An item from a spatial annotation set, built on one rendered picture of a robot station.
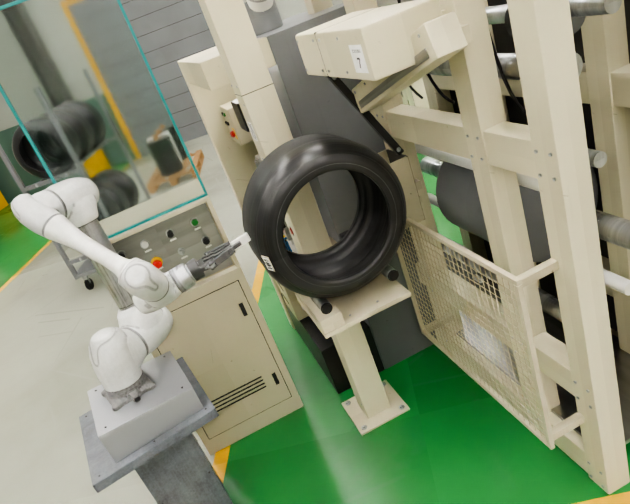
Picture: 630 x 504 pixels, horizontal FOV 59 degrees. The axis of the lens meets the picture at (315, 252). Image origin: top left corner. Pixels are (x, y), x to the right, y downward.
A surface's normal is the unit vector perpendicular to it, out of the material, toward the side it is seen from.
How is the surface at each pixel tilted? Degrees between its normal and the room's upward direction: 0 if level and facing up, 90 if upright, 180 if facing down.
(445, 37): 72
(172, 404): 90
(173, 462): 90
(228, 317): 90
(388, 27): 90
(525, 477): 0
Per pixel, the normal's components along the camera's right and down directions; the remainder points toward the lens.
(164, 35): -0.01, 0.44
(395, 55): 0.33, 0.32
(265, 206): -0.44, 0.05
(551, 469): -0.32, -0.85
